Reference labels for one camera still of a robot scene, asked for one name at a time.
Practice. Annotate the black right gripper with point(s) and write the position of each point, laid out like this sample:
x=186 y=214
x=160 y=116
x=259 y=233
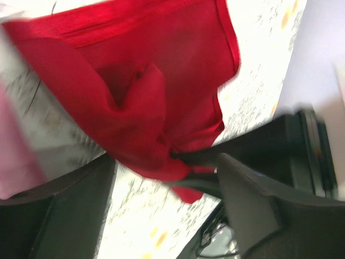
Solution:
x=292 y=149

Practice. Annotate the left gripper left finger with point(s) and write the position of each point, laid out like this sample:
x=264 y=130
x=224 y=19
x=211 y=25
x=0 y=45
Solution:
x=61 y=218

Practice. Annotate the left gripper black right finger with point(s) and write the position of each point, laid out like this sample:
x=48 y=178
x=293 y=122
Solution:
x=273 y=220

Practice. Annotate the red cloth napkin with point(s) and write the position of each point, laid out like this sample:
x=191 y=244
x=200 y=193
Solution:
x=139 y=77

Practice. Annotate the pink cloth placemat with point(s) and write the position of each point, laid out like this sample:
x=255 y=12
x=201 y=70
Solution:
x=20 y=170

